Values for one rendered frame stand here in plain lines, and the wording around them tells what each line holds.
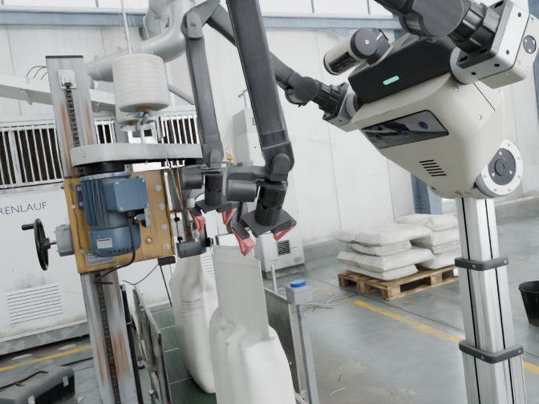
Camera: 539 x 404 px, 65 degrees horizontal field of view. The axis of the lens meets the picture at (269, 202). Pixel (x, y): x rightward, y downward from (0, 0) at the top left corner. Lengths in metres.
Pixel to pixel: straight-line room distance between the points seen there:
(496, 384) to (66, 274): 3.65
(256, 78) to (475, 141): 0.55
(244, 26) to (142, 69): 0.66
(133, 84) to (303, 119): 5.09
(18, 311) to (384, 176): 5.24
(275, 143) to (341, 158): 5.77
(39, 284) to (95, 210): 3.03
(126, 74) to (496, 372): 1.36
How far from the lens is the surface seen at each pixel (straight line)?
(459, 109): 1.06
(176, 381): 2.17
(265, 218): 0.91
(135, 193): 1.29
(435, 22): 0.87
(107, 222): 1.35
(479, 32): 0.93
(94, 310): 1.64
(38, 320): 4.41
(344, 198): 6.58
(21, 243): 4.32
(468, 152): 1.12
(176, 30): 4.11
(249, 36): 0.80
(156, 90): 1.40
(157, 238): 1.56
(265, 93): 0.81
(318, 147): 6.40
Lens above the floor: 1.25
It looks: 3 degrees down
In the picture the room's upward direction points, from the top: 8 degrees counter-clockwise
